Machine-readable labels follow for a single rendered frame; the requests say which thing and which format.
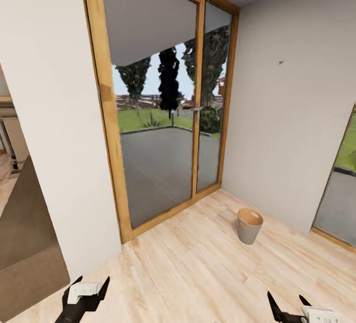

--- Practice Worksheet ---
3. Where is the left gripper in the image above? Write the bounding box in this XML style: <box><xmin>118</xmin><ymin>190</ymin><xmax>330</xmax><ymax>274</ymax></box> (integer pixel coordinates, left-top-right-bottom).
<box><xmin>55</xmin><ymin>276</ymin><xmax>110</xmax><ymax>323</ymax></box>

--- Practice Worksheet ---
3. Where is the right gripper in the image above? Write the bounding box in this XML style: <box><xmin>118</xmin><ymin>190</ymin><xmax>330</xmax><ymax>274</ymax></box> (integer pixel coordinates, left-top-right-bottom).
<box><xmin>267</xmin><ymin>291</ymin><xmax>312</xmax><ymax>323</ymax></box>

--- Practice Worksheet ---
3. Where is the trash can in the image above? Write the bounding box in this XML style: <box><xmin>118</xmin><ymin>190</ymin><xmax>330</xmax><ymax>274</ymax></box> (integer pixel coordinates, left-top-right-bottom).
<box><xmin>238</xmin><ymin>208</ymin><xmax>264</xmax><ymax>245</ymax></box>

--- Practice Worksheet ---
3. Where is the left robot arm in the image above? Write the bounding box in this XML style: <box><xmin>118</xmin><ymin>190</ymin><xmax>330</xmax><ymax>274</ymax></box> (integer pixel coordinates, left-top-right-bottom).
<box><xmin>55</xmin><ymin>276</ymin><xmax>110</xmax><ymax>323</ymax></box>

